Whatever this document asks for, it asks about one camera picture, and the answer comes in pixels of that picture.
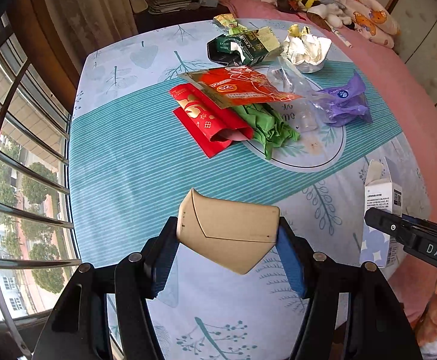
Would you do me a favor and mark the crumpled green paper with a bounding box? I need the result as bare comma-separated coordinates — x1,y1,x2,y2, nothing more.
232,103,301,160

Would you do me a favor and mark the white paper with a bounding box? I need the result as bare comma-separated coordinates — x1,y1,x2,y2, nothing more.
281,24,332,74

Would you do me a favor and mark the window grille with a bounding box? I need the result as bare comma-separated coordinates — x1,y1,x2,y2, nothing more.
0,16,80,359

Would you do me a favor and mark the brown plush toy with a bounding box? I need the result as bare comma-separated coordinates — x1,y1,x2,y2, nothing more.
276,0,332,32

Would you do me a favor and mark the leaf print tablecloth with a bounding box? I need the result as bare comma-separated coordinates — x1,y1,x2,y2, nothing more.
69,21,431,359

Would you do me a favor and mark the white rectangular box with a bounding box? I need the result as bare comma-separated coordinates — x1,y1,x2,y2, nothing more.
359,157,403,268

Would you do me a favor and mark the white marker pen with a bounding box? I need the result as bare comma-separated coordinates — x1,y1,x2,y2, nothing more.
331,27,353,48

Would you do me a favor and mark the bee plush toy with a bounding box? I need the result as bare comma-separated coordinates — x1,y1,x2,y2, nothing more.
296,0,352,28

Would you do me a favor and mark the yellow green snack wrapper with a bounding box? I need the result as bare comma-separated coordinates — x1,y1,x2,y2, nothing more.
214,13,248,35

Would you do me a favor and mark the dark green crushed carton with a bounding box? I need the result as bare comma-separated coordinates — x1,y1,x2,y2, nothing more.
207,27,283,67

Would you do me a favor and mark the small brown cardboard box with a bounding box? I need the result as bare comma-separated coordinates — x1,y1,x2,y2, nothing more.
177,189,280,275

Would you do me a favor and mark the person right hand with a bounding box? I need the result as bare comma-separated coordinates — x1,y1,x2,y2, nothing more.
411,280,437,347

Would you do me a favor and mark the pink bear blanket roll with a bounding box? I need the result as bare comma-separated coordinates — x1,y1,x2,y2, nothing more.
335,0,400,49

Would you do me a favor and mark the stack of papers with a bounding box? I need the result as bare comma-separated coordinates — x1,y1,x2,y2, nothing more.
147,0,198,15

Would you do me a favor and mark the beige curtain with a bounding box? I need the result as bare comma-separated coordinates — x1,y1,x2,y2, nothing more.
45,0,138,71

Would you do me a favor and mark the pink bed sheet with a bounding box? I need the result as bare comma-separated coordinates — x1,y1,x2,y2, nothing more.
219,0,437,321

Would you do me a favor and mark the purple plastic bag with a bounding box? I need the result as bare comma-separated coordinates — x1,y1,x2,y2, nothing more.
310,72,372,128

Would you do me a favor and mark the red envelope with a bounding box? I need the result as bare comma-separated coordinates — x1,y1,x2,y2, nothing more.
169,83,254,158

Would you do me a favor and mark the red snack wrapper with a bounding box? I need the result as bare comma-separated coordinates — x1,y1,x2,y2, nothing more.
178,67,287,109

